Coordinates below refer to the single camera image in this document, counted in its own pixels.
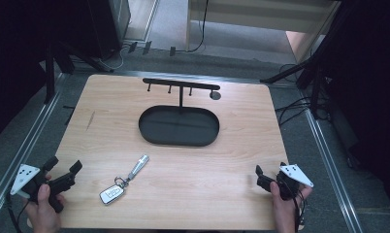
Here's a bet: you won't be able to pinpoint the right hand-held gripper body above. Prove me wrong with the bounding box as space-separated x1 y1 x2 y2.
256 163 315 202

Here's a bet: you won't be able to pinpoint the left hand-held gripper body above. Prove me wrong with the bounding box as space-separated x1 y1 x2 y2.
10 163 78 215

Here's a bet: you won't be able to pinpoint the silver car key with keychain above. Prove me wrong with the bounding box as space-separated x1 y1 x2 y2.
98 153 150 207

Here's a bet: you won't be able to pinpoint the black key rack with tray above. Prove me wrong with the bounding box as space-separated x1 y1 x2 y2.
138 77 222 148

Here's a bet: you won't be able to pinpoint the person's right hand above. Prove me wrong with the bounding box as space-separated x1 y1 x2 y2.
269 181 313 233

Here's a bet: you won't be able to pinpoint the person's left hand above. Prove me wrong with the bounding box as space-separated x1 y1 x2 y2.
23 174 67 233

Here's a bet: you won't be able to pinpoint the black tripod stand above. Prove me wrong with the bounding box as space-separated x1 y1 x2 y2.
259 52 332 120
43 40 115 105

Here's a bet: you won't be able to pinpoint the dark cabinet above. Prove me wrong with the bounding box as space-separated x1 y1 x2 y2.
85 0 133 60

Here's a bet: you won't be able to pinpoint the white desk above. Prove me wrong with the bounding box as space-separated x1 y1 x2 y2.
184 0 342 64

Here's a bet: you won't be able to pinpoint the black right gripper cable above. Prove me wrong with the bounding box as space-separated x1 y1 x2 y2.
291 188 308 233

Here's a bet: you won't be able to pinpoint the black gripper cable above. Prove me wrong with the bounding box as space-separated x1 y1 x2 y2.
291 188 308 233
4 193 31 233

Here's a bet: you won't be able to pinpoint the metal frame rail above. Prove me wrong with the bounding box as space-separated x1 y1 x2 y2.
0 72 70 224
304 108 366 233

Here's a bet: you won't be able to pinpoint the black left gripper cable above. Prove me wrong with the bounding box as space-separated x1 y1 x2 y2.
4 193 31 233

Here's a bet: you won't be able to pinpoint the black floor cables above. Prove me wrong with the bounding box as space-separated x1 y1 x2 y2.
275 63 333 128

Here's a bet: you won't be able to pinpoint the white floor cable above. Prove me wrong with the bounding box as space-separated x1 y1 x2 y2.
97 47 125 71

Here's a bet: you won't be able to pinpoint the black hanging cable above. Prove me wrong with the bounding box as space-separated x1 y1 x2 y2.
175 0 211 54

